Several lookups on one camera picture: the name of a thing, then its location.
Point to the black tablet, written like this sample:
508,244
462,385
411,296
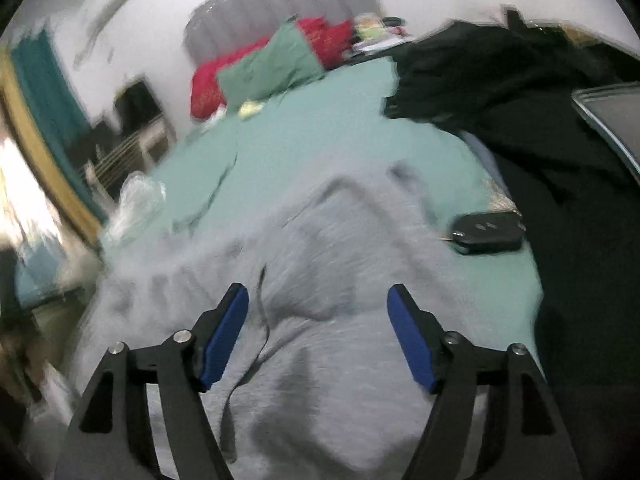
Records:
617,120

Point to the black car key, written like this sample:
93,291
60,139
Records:
487,232

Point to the teal curtain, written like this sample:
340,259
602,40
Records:
47,95

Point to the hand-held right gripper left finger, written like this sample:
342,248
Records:
225,332

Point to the white cloth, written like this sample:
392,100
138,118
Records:
137,207

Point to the light wooden desk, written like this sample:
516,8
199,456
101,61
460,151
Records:
132,155

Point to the white air conditioner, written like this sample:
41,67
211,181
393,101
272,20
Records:
112,15

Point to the yellow curtain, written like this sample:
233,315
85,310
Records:
40,155

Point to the black speaker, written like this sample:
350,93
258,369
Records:
515,17

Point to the red patterned pillow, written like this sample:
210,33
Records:
215,80

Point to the stack of books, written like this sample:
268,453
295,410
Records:
380,44

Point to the small yellow cloth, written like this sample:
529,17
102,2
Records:
250,109

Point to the grey padded headboard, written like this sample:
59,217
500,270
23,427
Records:
270,5

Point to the green pillow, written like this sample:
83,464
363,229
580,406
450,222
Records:
270,67

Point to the black monitor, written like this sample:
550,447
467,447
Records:
136,102

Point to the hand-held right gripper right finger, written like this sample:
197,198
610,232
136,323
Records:
411,332

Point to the black garment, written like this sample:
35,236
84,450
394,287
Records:
560,160

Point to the large grey shirt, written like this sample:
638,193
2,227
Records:
330,280

